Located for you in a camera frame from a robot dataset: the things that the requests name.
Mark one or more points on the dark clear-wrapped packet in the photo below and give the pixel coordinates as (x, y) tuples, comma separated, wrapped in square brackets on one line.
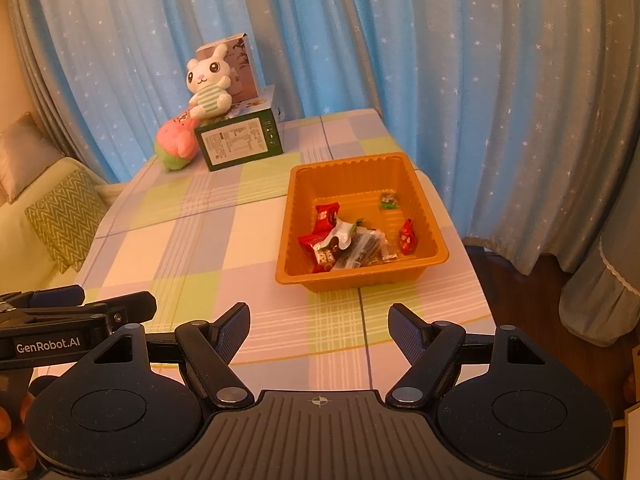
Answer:
[(362, 251)]

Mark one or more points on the large red candy packet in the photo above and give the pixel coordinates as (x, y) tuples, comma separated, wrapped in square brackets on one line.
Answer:
[(320, 254)]

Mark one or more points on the small green candy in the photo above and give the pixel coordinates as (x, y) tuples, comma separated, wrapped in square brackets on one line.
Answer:
[(387, 201)]

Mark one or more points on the beige printed box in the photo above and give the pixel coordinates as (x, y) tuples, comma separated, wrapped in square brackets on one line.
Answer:
[(245, 70)]

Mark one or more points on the green cardboard box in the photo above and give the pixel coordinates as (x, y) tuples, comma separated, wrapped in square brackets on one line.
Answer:
[(240, 142)]

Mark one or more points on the pastel plaid tablecloth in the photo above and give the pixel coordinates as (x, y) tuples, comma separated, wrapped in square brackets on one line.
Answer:
[(200, 240)]

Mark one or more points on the silver foil packet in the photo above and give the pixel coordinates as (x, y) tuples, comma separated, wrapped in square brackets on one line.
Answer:
[(342, 232)]

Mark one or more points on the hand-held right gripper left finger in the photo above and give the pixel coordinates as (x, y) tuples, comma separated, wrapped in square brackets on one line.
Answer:
[(232, 331)]

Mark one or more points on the blue star-print curtain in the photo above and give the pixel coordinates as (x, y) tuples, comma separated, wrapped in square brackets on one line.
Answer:
[(450, 85)]

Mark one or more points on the grey cushion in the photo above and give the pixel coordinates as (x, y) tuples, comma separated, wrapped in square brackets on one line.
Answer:
[(25, 155)]

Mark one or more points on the grey lace-trimmed cloth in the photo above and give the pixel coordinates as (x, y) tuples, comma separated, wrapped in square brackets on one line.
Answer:
[(605, 295)]

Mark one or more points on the light green sofa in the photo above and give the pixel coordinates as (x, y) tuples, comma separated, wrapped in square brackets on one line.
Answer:
[(20, 240)]

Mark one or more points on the green zigzag cushion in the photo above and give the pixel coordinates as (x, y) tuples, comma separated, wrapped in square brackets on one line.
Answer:
[(65, 215)]

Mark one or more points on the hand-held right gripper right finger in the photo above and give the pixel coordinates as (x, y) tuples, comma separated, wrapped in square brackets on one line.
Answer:
[(407, 332)]

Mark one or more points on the pink peach plush toy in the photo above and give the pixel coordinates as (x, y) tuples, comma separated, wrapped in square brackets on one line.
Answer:
[(175, 140)]

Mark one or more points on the white plush bunny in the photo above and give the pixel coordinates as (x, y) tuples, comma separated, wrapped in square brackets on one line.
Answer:
[(207, 95)]

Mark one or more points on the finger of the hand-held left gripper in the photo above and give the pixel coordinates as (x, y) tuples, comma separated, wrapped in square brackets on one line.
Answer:
[(50, 297), (130, 307)]

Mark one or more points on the orange plastic tray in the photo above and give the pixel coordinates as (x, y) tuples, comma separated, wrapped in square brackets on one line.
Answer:
[(350, 180)]

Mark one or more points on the person's left hand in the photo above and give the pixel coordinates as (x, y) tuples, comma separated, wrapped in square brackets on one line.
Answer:
[(22, 450)]

